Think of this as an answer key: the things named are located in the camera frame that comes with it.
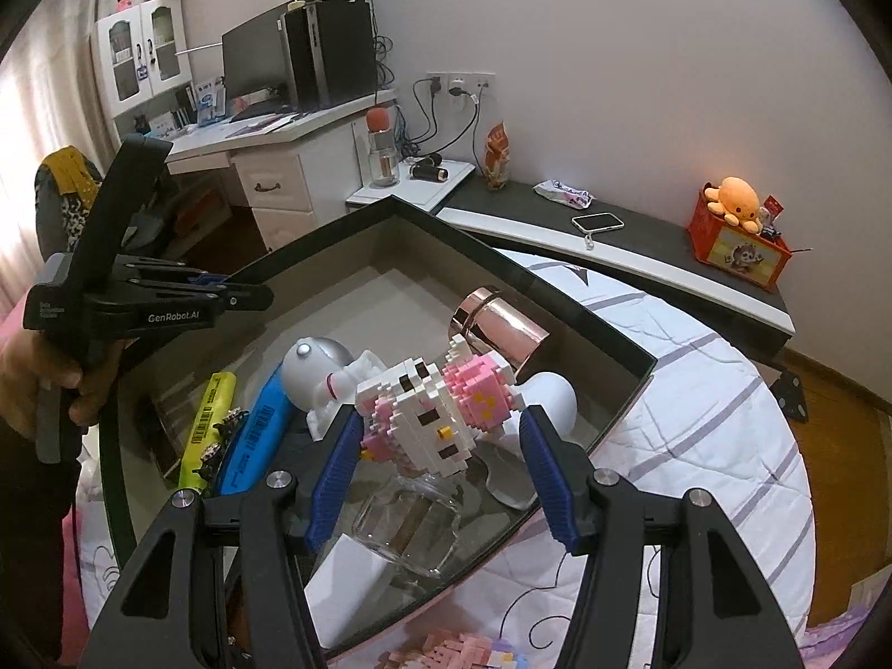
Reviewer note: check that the yellow garment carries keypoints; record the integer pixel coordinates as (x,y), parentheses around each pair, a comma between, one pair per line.
(70,167)

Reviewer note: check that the person's left forearm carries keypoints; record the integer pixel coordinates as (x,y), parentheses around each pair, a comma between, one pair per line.
(35,522)

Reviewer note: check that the blue carton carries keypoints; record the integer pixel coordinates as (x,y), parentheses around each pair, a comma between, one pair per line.
(209,101)

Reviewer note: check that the white glass door cabinet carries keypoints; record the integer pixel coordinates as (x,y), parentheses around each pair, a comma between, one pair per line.
(143,49)

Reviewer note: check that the rose gold cylinder jar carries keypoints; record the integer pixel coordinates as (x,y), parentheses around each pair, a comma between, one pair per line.
(498,327)

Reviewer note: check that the white desk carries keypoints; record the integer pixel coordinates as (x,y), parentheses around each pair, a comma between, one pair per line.
(279,181)

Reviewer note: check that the blue highlighter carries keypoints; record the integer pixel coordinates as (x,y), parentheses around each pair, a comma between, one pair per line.
(258,425)

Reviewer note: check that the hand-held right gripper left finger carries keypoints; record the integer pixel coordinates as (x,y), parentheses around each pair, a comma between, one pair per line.
(334,474)

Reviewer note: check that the beige curtain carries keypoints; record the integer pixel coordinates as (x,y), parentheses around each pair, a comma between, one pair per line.
(42,104)

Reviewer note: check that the small red card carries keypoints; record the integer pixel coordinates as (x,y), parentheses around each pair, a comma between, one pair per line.
(772,209)

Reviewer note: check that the pink cardboard box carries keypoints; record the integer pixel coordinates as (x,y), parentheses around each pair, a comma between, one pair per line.
(390,272)

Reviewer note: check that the stack of books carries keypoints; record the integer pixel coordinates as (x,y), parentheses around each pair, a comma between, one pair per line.
(167,124)

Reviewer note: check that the white smartphone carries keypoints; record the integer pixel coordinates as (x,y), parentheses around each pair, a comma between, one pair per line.
(598,222)

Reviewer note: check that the purple mouse pad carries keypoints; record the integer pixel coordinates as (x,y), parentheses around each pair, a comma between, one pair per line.
(258,125)

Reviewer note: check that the person's left hand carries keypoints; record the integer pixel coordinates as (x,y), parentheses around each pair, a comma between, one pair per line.
(21,376)

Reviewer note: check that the dark headboard shelf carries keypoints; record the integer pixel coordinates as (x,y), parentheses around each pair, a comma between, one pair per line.
(648,251)

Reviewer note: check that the red storage box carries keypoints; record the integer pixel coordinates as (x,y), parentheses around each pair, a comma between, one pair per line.
(739,258)

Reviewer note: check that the purple patterned pouch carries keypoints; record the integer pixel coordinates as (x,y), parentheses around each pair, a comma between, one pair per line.
(564,193)

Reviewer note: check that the white wall outlet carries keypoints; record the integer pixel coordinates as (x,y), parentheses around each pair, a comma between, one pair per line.
(460,78)

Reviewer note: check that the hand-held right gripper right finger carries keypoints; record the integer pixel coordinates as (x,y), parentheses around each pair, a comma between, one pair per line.
(550,481)

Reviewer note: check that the orange octopus plush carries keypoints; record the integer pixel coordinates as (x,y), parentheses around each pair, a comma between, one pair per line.
(735,198)

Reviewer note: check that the black office chair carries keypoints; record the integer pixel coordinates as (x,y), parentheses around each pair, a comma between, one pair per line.
(153,230)

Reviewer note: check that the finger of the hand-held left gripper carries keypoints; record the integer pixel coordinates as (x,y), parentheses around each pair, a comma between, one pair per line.
(244,297)
(167,270)

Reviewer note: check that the white charger plug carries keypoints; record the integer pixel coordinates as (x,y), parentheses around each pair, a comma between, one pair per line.
(348,585)

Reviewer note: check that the white astronaut figure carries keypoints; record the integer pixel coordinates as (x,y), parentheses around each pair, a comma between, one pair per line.
(313,369)

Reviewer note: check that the orange snack bag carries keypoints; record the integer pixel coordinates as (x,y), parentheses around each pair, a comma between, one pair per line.
(497,157)

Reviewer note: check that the black cylinder device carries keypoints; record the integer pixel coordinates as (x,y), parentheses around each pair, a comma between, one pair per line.
(426,171)

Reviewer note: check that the clear water bottle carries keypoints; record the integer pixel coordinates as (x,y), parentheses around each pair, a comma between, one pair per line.
(382,160)

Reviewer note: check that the black metal bracket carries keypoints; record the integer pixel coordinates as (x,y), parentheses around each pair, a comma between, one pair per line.
(791,397)

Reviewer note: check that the black computer tower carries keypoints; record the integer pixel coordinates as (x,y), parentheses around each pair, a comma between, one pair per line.
(334,56)

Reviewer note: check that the yellow highlighter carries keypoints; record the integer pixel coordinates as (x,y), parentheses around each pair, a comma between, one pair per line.
(205,425)

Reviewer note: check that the clear glass jar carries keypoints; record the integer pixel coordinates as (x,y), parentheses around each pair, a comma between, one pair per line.
(411,536)

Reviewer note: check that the black computer monitor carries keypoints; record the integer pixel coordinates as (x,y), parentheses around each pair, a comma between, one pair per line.
(254,63)

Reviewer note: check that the pink block cat figure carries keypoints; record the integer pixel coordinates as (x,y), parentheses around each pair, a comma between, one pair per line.
(432,397)

